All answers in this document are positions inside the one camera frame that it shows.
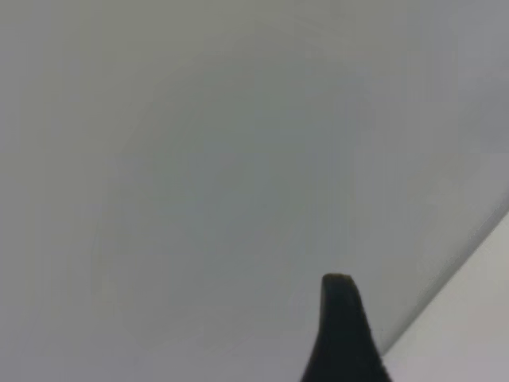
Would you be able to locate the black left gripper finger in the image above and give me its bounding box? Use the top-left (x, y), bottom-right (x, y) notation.
top-left (297, 272), bottom-right (395, 382)

